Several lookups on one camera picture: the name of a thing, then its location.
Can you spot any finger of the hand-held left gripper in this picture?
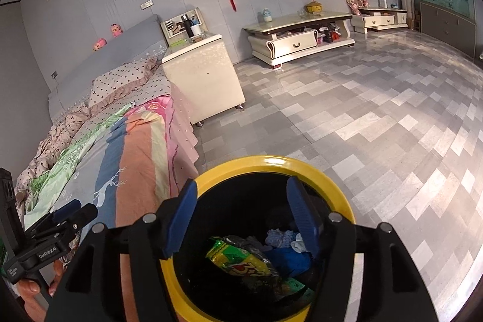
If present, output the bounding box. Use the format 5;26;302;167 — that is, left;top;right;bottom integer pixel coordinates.
52;199;82;224
26;204;99;238

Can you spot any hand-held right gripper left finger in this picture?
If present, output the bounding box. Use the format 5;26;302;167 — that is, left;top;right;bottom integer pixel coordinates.
44;179;199;322

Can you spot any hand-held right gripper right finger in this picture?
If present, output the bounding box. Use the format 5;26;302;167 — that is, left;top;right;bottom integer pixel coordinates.
286;176;440;322

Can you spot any white tissue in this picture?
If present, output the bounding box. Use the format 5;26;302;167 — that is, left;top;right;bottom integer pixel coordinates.
290;233;308;255

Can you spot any lavender knitted cloth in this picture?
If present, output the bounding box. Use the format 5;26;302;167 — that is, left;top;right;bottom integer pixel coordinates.
264;228;299;249

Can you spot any blue cloth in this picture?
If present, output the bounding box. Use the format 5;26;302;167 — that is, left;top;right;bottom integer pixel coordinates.
266;247;314;277

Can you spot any yellow trash bin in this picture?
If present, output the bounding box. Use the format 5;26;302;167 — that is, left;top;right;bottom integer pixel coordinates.
160;155;357;322

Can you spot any green printed wrapper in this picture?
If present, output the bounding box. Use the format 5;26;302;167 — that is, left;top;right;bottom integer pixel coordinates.
279;277;315;304

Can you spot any green snack packet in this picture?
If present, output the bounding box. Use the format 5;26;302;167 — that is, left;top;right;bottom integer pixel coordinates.
206;236;282;281

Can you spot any person's left hand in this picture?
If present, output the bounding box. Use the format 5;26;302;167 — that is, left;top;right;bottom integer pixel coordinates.
17;258;70;322

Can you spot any green patterned blanket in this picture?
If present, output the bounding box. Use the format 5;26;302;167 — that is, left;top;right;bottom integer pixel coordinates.
24;101;136;221

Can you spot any pink floral quilt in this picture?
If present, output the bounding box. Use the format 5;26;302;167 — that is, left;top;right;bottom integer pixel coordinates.
15;105;91;202

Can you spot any pink floral sheet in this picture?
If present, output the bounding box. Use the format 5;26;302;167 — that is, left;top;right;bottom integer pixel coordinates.
124;96;180;198

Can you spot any polka dot bed sheet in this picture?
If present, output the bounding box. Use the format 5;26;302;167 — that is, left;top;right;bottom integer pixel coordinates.
141;71;178;102

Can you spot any cream nightstand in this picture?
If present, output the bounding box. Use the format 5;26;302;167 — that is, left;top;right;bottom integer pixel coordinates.
162;33;246;126

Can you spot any polka dot pillow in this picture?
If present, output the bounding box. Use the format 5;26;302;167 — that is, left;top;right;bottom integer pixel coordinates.
88;56;159;107

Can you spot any bed with grey headboard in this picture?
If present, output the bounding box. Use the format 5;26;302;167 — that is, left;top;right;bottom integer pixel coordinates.
15;13;200;322

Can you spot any cream coffee table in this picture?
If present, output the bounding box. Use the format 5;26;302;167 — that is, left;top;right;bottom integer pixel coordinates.
242;11;356;67

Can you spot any dark red bag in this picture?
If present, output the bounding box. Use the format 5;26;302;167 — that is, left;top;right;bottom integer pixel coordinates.
319;24;342;43

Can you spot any cream television stand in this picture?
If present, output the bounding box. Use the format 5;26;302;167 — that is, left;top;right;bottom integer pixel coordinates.
351;7;410;35

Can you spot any pink doll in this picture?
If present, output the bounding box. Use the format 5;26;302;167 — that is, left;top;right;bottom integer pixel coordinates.
346;0;370;15

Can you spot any grey cabinet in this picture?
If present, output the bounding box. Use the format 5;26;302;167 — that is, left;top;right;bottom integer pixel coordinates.
419;1;477;62

